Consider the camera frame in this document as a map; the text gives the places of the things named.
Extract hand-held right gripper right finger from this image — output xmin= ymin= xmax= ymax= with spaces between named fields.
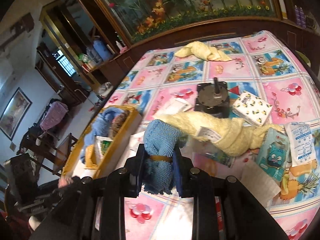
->
xmin=172 ymin=146 xmax=288 ymax=240

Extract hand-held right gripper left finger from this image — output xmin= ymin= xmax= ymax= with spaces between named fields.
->
xmin=30 ymin=144 xmax=146 ymax=240

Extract yellow cardboard box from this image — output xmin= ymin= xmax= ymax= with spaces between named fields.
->
xmin=61 ymin=106 xmax=142 ymax=178

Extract long yellow towel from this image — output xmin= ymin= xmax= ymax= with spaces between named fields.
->
xmin=153 ymin=111 xmax=284 ymax=157

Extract teal cartoon tissue pack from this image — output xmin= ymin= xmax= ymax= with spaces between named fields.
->
xmin=257 ymin=127 xmax=291 ymax=182

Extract lemon print tissue pack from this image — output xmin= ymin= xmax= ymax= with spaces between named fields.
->
xmin=231 ymin=91 xmax=273 ymax=127

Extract white blue-print packet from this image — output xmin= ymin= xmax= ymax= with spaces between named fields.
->
xmin=284 ymin=121 xmax=313 ymax=167

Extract person's left hand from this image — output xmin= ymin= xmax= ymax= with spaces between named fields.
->
xmin=58 ymin=177 xmax=73 ymax=188

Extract green label white packet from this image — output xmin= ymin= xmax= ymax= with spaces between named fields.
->
xmin=96 ymin=135 xmax=118 ymax=161

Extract green white flat packet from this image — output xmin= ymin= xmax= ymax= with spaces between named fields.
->
xmin=194 ymin=151 xmax=237 ymax=168

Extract dark wooden chair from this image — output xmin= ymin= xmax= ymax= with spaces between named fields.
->
xmin=17 ymin=129 xmax=79 ymax=177

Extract small white label packet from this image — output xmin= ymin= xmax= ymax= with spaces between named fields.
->
xmin=197 ymin=126 xmax=222 ymax=143

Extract brown woven scrubber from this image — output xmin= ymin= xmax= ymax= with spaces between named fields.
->
xmin=111 ymin=112 xmax=131 ymax=137

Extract light blue fleece towel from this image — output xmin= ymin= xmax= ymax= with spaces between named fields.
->
xmin=81 ymin=107 xmax=120 ymax=164

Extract plain white packet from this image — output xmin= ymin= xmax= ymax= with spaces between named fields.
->
xmin=162 ymin=97 xmax=193 ymax=116

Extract white paper packet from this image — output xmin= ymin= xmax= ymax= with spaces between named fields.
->
xmin=241 ymin=164 xmax=282 ymax=207

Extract black electric motor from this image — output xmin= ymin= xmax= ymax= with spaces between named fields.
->
xmin=194 ymin=77 xmax=231 ymax=119

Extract purple cloth cover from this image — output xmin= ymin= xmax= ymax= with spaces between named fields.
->
xmin=40 ymin=101 xmax=69 ymax=132

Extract printed fruit bedsheet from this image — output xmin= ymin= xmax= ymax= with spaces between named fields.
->
xmin=95 ymin=30 xmax=320 ymax=240

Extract crumpled yellow towel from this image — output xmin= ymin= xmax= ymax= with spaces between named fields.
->
xmin=174 ymin=41 xmax=233 ymax=62

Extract blue thermos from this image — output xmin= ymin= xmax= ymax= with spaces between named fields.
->
xmin=93 ymin=39 xmax=111 ymax=62

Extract barred window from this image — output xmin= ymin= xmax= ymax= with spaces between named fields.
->
xmin=51 ymin=50 xmax=77 ymax=78

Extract large floral painting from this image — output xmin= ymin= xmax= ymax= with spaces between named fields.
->
xmin=82 ymin=0 xmax=281 ymax=43

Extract framed wall picture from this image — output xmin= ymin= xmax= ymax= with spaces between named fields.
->
xmin=0 ymin=87 xmax=33 ymax=141

